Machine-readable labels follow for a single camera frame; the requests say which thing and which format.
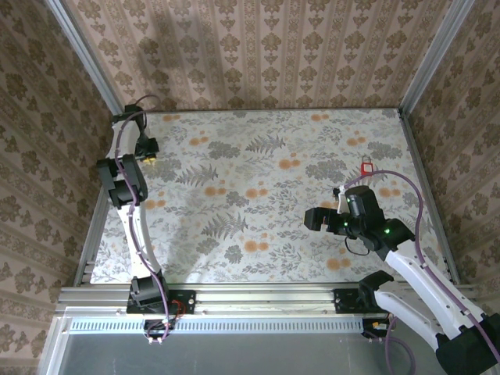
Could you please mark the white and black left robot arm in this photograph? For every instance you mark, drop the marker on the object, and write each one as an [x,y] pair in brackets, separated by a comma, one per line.
[143,244]

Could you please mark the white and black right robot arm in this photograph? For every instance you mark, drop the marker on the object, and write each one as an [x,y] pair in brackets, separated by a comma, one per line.
[426,287]

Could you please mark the floral patterned table cover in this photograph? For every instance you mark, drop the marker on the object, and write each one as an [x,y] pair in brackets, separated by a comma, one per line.
[254,176]

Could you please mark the grey metal panel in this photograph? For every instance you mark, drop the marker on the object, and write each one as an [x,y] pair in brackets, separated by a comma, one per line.
[254,355]

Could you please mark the aluminium table side rail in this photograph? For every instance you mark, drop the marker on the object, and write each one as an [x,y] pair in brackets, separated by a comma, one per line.
[423,176]
[91,250]

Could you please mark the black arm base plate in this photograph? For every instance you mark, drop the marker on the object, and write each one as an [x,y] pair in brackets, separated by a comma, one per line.
[187,298]
[343,302]

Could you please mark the long aluminium mounting rail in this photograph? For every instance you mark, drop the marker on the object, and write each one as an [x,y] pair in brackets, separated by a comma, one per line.
[265,298]

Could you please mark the aluminium frame post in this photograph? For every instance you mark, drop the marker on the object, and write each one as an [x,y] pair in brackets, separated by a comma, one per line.
[88,58]
[433,58]

